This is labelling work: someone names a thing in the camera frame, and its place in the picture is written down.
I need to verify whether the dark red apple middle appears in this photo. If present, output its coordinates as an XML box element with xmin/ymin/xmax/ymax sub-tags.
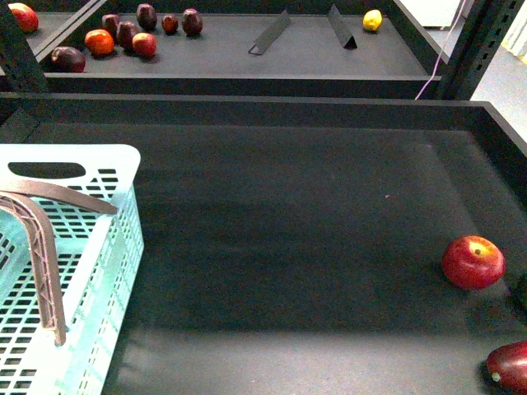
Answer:
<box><xmin>116</xmin><ymin>21</ymin><xmax>139</xmax><ymax>51</ymax></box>

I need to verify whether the yellow lemon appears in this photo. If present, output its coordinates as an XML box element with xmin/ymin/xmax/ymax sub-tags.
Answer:
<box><xmin>362</xmin><ymin>9</ymin><xmax>383</xmax><ymax>32</ymax></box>

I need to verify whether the red yellow apple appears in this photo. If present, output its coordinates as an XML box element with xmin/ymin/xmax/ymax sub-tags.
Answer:
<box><xmin>441</xmin><ymin>235</ymin><xmax>506</xmax><ymax>290</ymax></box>

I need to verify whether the orange tangerine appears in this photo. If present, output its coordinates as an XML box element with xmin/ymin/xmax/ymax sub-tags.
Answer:
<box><xmin>84</xmin><ymin>29</ymin><xmax>114</xmax><ymax>57</ymax></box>

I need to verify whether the black divider wedge right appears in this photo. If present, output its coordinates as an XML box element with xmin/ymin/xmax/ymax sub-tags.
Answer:
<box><xmin>327</xmin><ymin>4</ymin><xmax>357</xmax><ymax>50</ymax></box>

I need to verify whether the red apple far left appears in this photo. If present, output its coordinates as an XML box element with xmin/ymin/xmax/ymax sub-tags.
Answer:
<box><xmin>8</xmin><ymin>2</ymin><xmax>39</xmax><ymax>34</ymax></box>

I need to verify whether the dark red apple front-left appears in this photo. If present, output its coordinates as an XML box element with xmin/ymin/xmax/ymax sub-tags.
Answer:
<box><xmin>51</xmin><ymin>46</ymin><xmax>86</xmax><ymax>73</ymax></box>

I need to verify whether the dark red apple top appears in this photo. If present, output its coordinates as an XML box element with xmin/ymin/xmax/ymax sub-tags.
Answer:
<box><xmin>136</xmin><ymin>3</ymin><xmax>157</xmax><ymax>31</ymax></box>

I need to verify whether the black metal shelf post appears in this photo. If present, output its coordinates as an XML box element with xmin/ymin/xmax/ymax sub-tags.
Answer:
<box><xmin>1</xmin><ymin>1</ymin><xmax>49</xmax><ymax>93</ymax></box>

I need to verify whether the dark purple eggplant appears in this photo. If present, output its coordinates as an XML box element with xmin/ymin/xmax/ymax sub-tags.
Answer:
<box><xmin>486</xmin><ymin>341</ymin><xmax>526</xmax><ymax>394</ymax></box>

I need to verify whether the small dark red apple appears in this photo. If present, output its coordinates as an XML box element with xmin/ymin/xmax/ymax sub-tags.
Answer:
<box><xmin>161</xmin><ymin>14</ymin><xmax>179</xmax><ymax>35</ymax></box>

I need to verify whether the pink cable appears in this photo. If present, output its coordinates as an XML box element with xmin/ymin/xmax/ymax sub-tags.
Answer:
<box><xmin>414</xmin><ymin>0</ymin><xmax>469</xmax><ymax>100</ymax></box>

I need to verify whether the light blue plastic basket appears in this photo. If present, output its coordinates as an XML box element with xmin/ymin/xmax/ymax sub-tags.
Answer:
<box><xmin>1</xmin><ymin>144</ymin><xmax>144</xmax><ymax>394</ymax></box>

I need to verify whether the black divider wedge left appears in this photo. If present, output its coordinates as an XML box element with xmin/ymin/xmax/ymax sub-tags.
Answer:
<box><xmin>248</xmin><ymin>9</ymin><xmax>291</xmax><ymax>56</ymax></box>

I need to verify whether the black divider wedge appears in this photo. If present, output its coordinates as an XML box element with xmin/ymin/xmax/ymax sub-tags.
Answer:
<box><xmin>327</xmin><ymin>4</ymin><xmax>357</xmax><ymax>50</ymax></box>
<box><xmin>248</xmin><ymin>9</ymin><xmax>291</xmax><ymax>56</ymax></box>

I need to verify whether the dark red apple back-left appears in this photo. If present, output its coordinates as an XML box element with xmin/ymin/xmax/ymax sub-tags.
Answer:
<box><xmin>101</xmin><ymin>14</ymin><xmax>121</xmax><ymax>36</ymax></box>

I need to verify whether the dark red apple right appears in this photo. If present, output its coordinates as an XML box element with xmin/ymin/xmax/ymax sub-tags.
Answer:
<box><xmin>182</xmin><ymin>8</ymin><xmax>203</xmax><ymax>36</ymax></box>

